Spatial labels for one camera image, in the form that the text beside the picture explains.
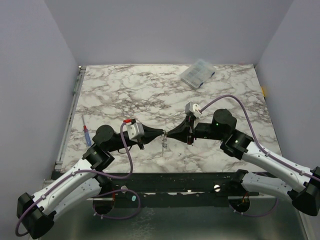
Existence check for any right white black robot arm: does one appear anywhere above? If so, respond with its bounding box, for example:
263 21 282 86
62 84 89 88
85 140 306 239
166 109 320 216

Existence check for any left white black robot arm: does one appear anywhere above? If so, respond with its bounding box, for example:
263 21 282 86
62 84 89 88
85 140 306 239
15 119 164 240

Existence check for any red blue screwdriver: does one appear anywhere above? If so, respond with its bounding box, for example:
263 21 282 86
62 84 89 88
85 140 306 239
81 115 92 147

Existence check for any clear plastic organizer box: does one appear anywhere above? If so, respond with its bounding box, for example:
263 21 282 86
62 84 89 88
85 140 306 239
179 59 216 90

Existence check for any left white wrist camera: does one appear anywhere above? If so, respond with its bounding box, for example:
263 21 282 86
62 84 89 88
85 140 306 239
126 122 145 142

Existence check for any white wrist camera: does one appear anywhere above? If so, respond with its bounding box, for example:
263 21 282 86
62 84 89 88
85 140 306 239
126 122 145 142
185 101 202 119

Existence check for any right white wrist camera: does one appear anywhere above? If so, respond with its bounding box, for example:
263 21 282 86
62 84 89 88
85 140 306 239
185 101 202 119

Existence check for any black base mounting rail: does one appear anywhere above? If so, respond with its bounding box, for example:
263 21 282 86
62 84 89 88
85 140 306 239
92 172 248 213

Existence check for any yellow tag on wall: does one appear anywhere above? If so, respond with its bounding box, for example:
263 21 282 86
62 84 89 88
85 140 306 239
261 86 267 98

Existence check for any aluminium side rail left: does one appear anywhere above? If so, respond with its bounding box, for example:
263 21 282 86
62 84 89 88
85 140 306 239
44 65 87 182

